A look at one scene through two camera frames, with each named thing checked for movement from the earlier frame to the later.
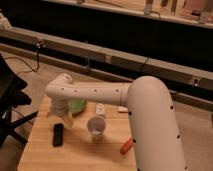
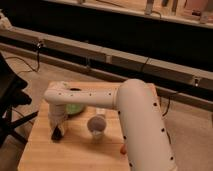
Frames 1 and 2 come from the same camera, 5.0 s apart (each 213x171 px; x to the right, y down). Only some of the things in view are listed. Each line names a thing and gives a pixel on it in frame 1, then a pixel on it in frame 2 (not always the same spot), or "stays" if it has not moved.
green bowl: (77, 106) stays
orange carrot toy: (127, 146) stays
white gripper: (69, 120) → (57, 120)
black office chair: (13, 94) stays
